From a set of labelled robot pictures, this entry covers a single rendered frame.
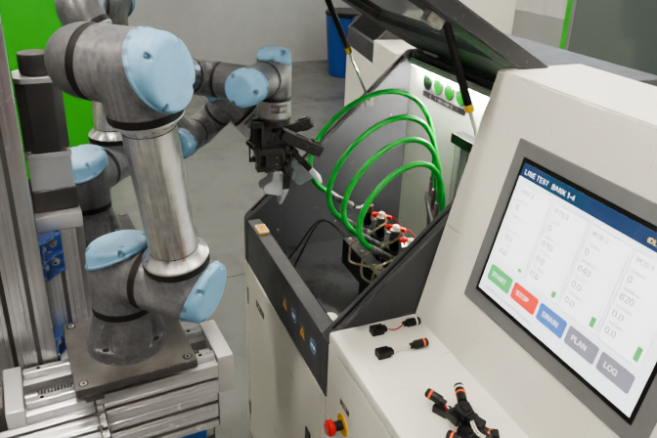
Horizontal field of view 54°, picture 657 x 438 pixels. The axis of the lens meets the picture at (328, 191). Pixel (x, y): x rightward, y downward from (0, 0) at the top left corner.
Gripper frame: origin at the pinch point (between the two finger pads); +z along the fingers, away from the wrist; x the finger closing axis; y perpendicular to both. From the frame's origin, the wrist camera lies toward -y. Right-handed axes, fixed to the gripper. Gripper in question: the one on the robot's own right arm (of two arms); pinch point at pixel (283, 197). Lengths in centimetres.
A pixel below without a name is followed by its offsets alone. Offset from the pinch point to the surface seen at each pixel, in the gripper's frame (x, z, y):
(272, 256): -18.4, 26.4, -3.3
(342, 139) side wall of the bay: -43, 3, -34
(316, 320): 14.2, 26.3, -3.7
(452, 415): 58, 20, -13
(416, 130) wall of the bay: -36, 0, -57
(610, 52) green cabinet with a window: -167, 11, -270
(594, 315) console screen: 67, -3, -31
